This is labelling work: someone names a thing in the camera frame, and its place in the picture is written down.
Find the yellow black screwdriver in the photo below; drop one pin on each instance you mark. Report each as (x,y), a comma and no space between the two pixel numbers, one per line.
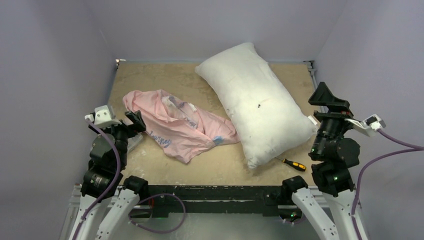
(295,165)

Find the white pillow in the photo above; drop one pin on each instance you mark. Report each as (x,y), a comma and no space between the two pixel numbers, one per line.
(267,119)

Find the clear plastic bag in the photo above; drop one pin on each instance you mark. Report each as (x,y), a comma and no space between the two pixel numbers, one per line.
(133,142)

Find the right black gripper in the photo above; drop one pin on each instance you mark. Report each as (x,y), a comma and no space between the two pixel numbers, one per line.
(333,110)

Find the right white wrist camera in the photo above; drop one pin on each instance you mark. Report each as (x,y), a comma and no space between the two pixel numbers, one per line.
(369,126)

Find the black base bar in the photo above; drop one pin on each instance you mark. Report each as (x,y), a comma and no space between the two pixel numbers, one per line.
(212,198)

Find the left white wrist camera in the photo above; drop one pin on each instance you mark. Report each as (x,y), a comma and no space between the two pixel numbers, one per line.
(103,117)

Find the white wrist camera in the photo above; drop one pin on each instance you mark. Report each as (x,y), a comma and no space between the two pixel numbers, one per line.
(103,117)
(369,126)

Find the pink pillow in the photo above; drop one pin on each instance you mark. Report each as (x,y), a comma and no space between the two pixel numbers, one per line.
(180,128)

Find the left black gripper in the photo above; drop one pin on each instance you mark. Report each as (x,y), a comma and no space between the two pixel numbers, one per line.
(134,128)

